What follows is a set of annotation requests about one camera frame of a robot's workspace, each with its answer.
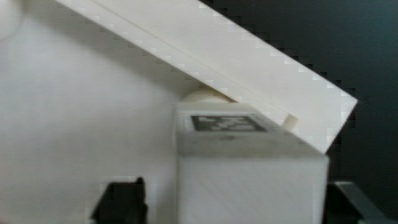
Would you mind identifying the white table leg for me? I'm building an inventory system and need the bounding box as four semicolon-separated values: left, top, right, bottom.
174;89;329;224

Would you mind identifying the white square tabletop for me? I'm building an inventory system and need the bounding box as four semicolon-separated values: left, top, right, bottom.
0;0;357;224

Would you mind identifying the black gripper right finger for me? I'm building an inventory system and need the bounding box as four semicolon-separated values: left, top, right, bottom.
323;181;391;224

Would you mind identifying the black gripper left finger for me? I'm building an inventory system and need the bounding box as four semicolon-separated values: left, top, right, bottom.
91;177;148;224

